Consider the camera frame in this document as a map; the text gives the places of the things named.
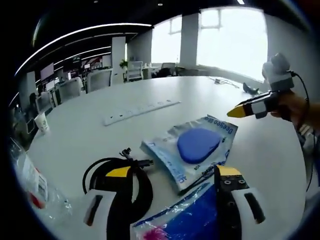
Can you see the white office chair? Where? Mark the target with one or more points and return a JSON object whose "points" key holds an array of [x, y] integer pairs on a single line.
{"points": [[70, 87], [135, 70], [98, 80]]}

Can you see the green potted plant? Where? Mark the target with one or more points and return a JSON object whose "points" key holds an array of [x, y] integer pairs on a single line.
{"points": [[123, 63]]}

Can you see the blue mouse pad pack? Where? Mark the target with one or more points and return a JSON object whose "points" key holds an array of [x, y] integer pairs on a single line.
{"points": [[165, 147]]}

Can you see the blue plastic bag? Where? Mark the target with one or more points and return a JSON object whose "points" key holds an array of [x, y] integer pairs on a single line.
{"points": [[190, 217]]}

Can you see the white power strip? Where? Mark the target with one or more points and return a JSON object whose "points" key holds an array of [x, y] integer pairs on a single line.
{"points": [[140, 112]]}

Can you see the clear water bottle red label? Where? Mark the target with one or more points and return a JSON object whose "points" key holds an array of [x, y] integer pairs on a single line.
{"points": [[35, 175]]}

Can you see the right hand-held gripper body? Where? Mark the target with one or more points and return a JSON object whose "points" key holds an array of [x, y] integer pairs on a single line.
{"points": [[281, 80]]}

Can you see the person's right hand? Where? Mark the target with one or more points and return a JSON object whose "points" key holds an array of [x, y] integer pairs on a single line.
{"points": [[290, 105]]}

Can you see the small black gadget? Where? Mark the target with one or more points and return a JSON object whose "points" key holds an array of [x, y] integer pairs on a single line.
{"points": [[250, 89]]}

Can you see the white table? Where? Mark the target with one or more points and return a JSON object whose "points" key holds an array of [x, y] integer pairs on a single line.
{"points": [[82, 145]]}

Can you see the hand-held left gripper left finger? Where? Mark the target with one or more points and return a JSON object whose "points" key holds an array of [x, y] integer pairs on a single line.
{"points": [[120, 200]]}

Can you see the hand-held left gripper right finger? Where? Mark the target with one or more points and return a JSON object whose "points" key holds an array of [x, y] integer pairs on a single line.
{"points": [[230, 192]]}

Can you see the ceiling light strip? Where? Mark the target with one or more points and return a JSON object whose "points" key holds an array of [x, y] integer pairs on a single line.
{"points": [[82, 31]]}

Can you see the small white paper cup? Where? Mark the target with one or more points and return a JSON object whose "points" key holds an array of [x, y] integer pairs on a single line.
{"points": [[42, 123]]}

